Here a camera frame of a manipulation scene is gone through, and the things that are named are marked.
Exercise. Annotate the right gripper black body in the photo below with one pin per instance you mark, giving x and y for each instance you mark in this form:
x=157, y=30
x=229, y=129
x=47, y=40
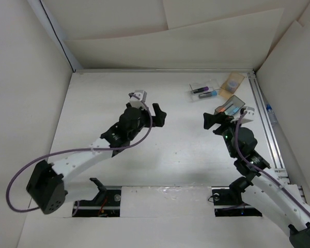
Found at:
x=228, y=133

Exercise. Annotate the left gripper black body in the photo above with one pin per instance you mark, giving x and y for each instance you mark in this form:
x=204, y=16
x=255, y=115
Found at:
x=144, y=120

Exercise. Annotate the black blue highlighter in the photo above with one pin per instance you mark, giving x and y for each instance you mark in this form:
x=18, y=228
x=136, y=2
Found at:
x=208, y=94

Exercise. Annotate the purple highlighter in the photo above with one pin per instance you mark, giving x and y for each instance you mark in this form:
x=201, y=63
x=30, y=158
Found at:
x=200, y=90

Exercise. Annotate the clear spray bottle blue cap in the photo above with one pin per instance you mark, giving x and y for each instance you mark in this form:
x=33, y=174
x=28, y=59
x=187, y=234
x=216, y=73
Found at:
x=271, y=114

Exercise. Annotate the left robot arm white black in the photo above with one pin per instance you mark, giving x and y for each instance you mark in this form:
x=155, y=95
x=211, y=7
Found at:
x=49, y=185

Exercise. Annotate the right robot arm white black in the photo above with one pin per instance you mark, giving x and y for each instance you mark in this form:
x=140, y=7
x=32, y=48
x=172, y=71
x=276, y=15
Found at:
x=259, y=186

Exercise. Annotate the dark grey transparent container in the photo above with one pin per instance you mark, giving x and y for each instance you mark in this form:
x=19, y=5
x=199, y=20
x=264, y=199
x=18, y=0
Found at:
x=232, y=100

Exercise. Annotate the clear plastic container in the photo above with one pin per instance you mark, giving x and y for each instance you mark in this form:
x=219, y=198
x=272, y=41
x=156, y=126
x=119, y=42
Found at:
x=211, y=83

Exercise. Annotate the orange transparent container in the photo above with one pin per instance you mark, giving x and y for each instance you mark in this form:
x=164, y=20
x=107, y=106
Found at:
x=223, y=89

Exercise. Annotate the small bottle in orange container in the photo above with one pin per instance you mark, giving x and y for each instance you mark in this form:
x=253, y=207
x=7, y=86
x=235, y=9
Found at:
x=232, y=85

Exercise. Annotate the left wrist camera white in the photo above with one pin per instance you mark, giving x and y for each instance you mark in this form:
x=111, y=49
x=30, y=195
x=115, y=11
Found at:
x=137, y=99

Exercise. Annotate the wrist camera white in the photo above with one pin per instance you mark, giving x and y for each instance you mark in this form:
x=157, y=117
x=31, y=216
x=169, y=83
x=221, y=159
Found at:
x=137, y=99
x=247, y=114

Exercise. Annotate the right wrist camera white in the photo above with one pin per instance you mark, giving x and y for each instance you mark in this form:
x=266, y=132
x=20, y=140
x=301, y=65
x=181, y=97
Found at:
x=247, y=114

